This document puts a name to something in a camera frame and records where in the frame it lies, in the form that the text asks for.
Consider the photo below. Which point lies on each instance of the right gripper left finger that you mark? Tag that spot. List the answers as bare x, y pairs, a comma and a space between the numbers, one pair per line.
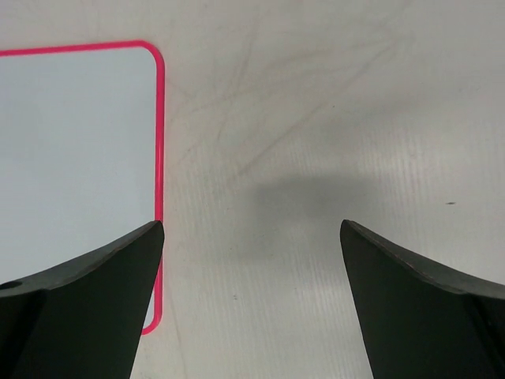
82, 318

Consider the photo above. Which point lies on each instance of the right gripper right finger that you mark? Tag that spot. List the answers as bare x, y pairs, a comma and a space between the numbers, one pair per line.
419, 318

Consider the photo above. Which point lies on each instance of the pink framed whiteboard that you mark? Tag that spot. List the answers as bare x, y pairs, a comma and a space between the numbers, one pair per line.
82, 149

